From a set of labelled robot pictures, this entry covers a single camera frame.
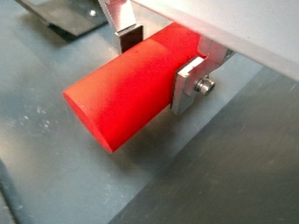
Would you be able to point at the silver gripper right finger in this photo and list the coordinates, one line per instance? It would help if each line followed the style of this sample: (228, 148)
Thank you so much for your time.
(193, 76)

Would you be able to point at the black curved cradle stand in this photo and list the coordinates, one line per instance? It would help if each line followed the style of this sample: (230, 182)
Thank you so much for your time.
(71, 18)

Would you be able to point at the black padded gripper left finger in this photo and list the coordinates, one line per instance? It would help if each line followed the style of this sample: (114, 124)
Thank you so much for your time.
(129, 32)

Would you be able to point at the red cylinder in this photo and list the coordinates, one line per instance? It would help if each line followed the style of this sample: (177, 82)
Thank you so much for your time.
(119, 97)

